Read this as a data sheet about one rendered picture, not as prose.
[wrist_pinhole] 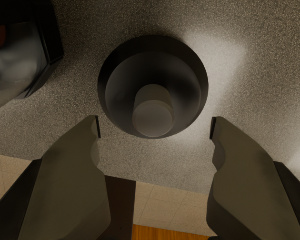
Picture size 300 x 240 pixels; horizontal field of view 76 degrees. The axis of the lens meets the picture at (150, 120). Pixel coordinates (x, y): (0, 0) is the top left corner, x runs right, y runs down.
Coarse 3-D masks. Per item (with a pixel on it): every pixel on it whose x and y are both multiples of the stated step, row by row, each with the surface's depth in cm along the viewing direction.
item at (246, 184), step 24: (216, 120) 12; (216, 144) 10; (240, 144) 9; (216, 168) 10; (240, 168) 8; (264, 168) 8; (216, 192) 7; (240, 192) 7; (264, 192) 7; (216, 216) 7; (240, 216) 6; (264, 216) 6; (288, 216) 6
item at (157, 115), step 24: (120, 48) 14; (144, 48) 13; (168, 48) 13; (120, 72) 14; (144, 72) 14; (168, 72) 14; (192, 72) 14; (120, 96) 15; (144, 96) 13; (168, 96) 13; (192, 96) 15; (120, 120) 16; (144, 120) 12; (168, 120) 12; (192, 120) 16
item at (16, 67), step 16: (0, 32) 10; (16, 32) 11; (32, 32) 12; (0, 48) 10; (16, 48) 11; (32, 48) 12; (0, 64) 10; (16, 64) 11; (32, 64) 13; (0, 80) 10; (16, 80) 12; (32, 80) 14; (0, 96) 11; (16, 96) 14
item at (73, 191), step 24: (96, 120) 12; (72, 144) 9; (96, 144) 10; (48, 168) 8; (72, 168) 8; (96, 168) 8; (48, 192) 7; (72, 192) 7; (96, 192) 7; (48, 216) 6; (72, 216) 6; (96, 216) 7
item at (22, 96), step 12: (24, 0) 12; (36, 0) 13; (48, 0) 14; (36, 12) 13; (48, 12) 14; (36, 24) 13; (48, 24) 14; (48, 36) 14; (48, 48) 14; (60, 48) 16; (48, 60) 14; (60, 60) 16; (48, 72) 16; (36, 84) 15; (24, 96) 15
